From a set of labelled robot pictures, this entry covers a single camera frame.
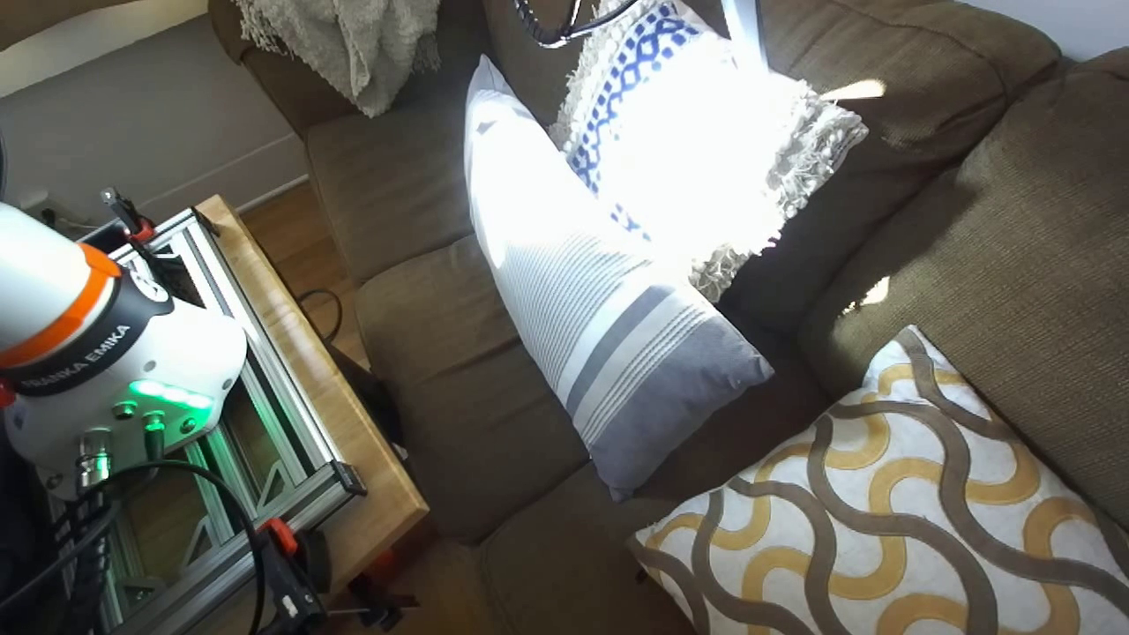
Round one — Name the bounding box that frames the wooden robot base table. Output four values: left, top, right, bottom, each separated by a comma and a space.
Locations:
199, 194, 428, 593

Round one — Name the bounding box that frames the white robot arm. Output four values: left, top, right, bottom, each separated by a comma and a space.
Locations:
0, 206, 247, 469

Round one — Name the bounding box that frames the grey striped pillow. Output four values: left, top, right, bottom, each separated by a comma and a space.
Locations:
461, 56, 772, 496

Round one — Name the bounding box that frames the white and blue pillow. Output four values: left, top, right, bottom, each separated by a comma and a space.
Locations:
553, 0, 868, 301

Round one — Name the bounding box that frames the yellow grey wave pillow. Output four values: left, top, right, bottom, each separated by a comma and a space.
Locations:
632, 328, 1129, 635

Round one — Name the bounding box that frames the cream knitted blanket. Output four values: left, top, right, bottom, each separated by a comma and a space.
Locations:
238, 0, 442, 115

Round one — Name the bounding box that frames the orange black clamp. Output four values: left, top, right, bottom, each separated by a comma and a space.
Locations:
250, 515, 419, 635

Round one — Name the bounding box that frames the brown fabric sofa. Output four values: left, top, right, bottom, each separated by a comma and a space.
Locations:
228, 0, 1129, 635

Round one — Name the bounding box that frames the aluminium frame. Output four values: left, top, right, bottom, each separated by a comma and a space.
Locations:
95, 209, 359, 635

